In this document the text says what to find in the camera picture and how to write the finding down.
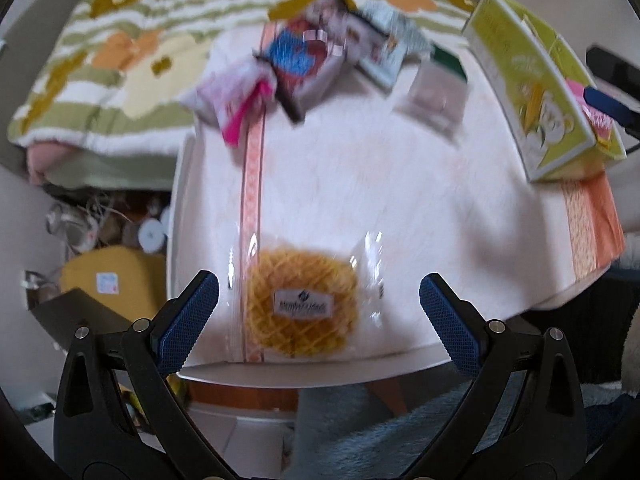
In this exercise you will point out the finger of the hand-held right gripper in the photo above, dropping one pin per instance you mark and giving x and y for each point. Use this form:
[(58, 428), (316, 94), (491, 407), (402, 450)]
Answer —
[(607, 102), (612, 65)]

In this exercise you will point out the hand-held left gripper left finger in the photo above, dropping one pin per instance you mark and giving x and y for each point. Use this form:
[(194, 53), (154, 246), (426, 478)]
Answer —
[(187, 320)]

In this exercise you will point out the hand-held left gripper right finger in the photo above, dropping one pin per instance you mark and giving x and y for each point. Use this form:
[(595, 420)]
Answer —
[(450, 322)]

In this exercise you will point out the pink white snack packet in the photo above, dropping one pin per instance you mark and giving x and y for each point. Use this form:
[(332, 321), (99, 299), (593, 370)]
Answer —
[(600, 125)]

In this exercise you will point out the green cardboard box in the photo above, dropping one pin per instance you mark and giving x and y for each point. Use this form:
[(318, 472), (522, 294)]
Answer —
[(530, 90)]

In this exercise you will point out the waffle cookie clear packet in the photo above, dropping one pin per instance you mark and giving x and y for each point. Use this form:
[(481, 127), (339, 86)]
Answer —
[(300, 305)]

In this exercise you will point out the yellow cushion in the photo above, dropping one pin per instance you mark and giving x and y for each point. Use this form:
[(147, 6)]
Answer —
[(135, 295)]

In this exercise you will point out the person's blue fleece clothing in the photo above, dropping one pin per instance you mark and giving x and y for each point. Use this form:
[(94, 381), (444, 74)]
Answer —
[(380, 440)]

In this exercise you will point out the dark green snack packet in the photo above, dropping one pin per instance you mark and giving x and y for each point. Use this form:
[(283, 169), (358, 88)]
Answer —
[(450, 62)]

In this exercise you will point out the translucent pinkish snack packet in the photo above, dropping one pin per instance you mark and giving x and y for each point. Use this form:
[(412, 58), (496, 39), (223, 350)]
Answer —
[(432, 97)]

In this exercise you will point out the pink folded blanket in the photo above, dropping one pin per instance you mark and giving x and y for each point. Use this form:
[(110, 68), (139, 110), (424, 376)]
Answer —
[(45, 162)]

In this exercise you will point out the grey blue snack packet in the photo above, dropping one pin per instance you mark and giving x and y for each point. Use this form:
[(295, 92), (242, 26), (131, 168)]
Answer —
[(387, 50)]

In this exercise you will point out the small pink snack packet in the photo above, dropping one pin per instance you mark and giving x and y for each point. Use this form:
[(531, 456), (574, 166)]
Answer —
[(225, 95)]

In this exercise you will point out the floral striped blanket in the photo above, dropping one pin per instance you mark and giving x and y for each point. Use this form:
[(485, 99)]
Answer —
[(100, 85)]

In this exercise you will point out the blue red cartoon snack packet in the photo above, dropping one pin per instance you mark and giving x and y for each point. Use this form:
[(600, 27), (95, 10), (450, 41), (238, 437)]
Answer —
[(300, 60)]

